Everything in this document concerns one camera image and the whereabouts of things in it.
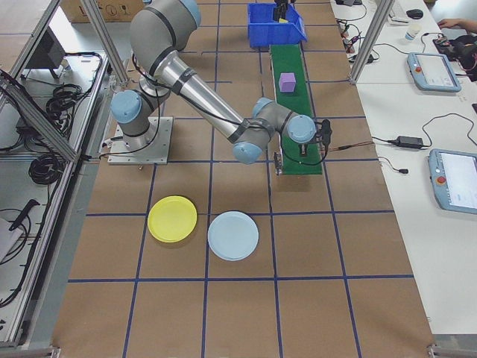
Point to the yellow foam block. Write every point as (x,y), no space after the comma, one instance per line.
(284,21)

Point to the purple foam block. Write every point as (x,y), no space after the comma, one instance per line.
(287,83)

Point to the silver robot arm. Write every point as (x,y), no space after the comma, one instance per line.
(201,93)

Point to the light blue plate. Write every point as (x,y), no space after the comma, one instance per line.
(233,235)

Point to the yellow plate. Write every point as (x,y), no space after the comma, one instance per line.
(172,220)

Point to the bare person hand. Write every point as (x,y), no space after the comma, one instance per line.
(451,24)

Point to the blue plastic storage bin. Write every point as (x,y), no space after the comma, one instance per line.
(272,37)

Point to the green conveyor belt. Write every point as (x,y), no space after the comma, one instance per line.
(294,112)

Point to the black power adapter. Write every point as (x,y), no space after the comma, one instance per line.
(370,59)
(409,141)

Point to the white paper cup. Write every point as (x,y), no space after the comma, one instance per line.
(412,33)

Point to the black computer mouse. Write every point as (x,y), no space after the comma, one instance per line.
(414,13)

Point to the blue grey teach pendant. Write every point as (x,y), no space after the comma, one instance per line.
(454,182)
(434,72)

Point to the small circuit board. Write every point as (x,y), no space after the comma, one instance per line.
(442,40)

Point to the brown cardboard box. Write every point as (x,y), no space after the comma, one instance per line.
(100,9)

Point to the black monitor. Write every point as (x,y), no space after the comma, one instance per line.
(46,52)

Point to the black handheld tool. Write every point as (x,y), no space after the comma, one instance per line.
(26,212)

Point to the white paper sheet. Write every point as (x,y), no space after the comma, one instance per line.
(9,238)

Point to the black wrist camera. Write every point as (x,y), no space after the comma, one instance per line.
(326,132)

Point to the aluminium upright post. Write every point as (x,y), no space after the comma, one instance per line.
(371,41)

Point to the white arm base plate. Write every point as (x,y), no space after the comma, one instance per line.
(162,149)

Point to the V-shaped metal bar frame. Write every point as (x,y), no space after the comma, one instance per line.
(104,41)

